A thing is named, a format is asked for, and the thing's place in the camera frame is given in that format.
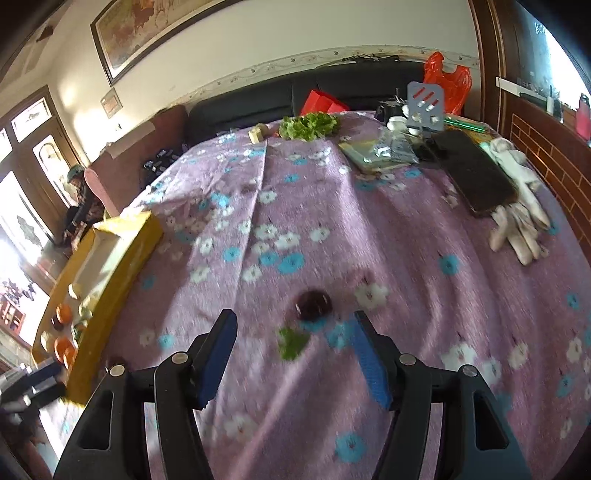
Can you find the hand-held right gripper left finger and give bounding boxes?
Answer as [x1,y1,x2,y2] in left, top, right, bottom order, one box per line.
[54,308,238,480]

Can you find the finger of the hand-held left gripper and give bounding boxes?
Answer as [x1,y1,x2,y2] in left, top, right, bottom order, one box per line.
[23,360,63,381]
[18,383,68,409]

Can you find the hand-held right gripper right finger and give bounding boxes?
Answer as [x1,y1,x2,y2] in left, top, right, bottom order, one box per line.
[353,310,536,480]

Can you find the yellow cardboard box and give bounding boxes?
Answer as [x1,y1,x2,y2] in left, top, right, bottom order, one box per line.
[31,211,164,407]

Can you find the small green lettuce piece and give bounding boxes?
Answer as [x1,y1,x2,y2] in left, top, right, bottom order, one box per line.
[277,327,311,361]

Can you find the purple floral tablecloth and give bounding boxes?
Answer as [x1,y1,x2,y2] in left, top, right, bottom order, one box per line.
[34,111,591,480]

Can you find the white work glove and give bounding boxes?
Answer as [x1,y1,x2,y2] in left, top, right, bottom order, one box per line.
[480,137,552,229]
[489,203,548,266]

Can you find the black smartphone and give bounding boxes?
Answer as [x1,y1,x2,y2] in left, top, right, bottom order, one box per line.
[431,129,520,217]

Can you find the brown glazed wooden door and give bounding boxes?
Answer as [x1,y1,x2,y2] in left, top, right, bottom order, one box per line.
[0,85,88,259]

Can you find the clear plastic packet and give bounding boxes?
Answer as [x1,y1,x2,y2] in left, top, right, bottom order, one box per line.
[374,131,419,164]

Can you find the pink armchair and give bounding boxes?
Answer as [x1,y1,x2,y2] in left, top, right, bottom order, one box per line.
[85,104,190,217]

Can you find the green lettuce bunch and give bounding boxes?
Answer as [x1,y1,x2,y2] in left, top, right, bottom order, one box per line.
[278,112,341,141]

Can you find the green packet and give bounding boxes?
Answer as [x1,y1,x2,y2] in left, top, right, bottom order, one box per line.
[443,115,488,134]

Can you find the black leather sofa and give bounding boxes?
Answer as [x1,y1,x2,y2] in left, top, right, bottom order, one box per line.
[187,60,430,148]

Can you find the grey phone stand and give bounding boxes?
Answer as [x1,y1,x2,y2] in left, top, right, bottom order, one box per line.
[399,80,446,137]

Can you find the red paper box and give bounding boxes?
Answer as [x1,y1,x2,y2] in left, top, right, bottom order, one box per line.
[299,90,350,116]

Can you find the brown wooden cabinet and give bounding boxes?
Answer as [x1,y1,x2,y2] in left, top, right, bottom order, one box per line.
[466,0,591,241]

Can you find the red plastic bag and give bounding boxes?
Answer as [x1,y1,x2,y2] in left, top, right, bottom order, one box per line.
[422,52,473,116]

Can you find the pink bottle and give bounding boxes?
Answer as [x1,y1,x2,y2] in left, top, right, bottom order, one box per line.
[575,92,591,141]

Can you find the small wall plaque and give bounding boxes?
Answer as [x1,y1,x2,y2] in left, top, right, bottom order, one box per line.
[100,89,123,116]

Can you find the framed wall painting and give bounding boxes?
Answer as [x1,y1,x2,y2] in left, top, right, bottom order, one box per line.
[90,0,245,87]

